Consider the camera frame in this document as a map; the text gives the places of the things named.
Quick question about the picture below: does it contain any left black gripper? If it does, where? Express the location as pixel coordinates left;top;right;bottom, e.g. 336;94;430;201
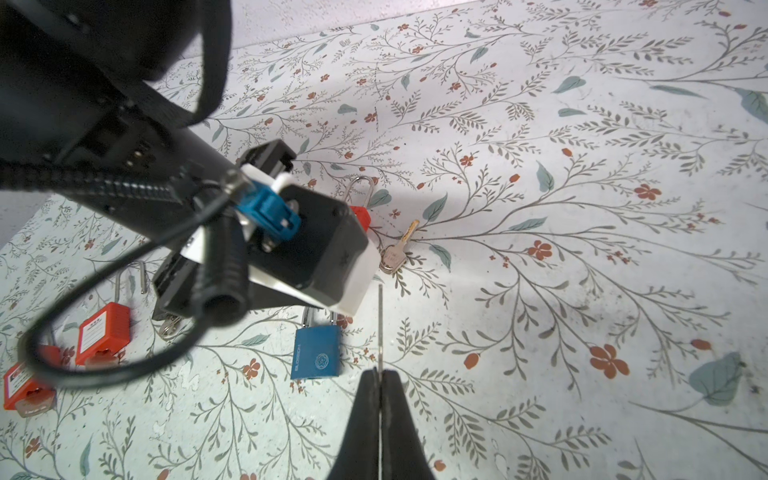
149;139;298;328

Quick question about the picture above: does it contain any blue padlock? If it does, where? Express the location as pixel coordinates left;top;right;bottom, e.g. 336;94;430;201
290;306;341;380

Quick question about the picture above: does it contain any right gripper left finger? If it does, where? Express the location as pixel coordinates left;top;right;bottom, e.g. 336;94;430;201
327;369;381;480

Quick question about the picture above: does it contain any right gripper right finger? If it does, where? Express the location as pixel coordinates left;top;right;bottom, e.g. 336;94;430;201
380;370;434;480

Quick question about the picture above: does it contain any small brass key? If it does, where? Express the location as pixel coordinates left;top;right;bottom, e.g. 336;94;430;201
380;220;420;275

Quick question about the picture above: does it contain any black padlock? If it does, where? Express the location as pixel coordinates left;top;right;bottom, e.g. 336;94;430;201
158;315;182;339

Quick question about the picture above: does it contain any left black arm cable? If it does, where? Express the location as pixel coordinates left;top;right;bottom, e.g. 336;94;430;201
16;179;253;391

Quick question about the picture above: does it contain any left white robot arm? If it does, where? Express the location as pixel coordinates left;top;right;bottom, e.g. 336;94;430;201
1;1;233;241

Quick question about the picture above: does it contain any red padlock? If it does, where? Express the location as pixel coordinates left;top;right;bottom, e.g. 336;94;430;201
75;268;132;370
343;175;375;232
2;361;56;418

